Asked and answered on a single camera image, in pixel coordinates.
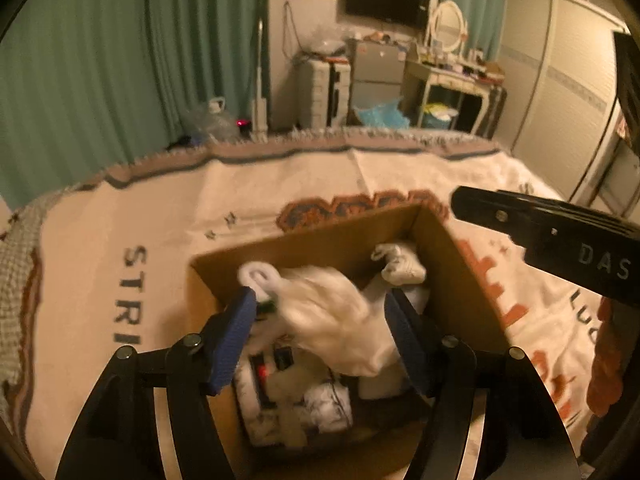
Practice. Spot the white dressing table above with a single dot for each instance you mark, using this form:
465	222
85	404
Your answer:
450	77

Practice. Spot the clear water jug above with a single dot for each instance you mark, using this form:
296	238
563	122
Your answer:
212	122

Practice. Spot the thin white sock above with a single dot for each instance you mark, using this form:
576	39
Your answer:
400	260

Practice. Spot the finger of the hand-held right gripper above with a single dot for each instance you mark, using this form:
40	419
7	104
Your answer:
495	212

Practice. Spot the checked bedsheet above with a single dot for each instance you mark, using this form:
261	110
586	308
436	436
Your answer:
20	260

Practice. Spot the white suitcase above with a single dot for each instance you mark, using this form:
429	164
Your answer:
317	92

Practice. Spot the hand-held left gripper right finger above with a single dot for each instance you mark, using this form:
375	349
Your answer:
406	342

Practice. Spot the white slatted wardrobe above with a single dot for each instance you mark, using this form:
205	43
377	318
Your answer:
560	90

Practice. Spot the clear plastic bag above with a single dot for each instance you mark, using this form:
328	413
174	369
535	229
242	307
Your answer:
327	44

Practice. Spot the white stick vacuum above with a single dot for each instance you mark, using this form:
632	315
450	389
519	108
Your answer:
260	110

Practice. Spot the brown cardboard box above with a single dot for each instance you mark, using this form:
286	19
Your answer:
450	270

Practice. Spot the cream printed blanket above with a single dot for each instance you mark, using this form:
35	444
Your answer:
150	210

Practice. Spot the white fluffy hair band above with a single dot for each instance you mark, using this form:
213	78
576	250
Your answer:
250	272

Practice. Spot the thick white sock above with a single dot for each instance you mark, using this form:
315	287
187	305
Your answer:
340	320

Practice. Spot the blue plastic bag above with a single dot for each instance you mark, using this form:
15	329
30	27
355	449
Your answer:
382	115

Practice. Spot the waste bin with bag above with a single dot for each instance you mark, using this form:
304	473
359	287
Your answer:
440	115

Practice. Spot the oval white vanity mirror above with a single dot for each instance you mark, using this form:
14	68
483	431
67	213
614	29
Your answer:
447	25

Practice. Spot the black device with red light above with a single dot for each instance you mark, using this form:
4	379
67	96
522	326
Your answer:
243	124

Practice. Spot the person's right hand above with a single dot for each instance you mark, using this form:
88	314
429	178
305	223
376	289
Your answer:
607	360

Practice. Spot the grey mini fridge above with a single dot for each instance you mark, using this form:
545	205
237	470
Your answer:
376	75

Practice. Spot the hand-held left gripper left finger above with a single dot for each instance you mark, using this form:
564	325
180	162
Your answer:
232	345

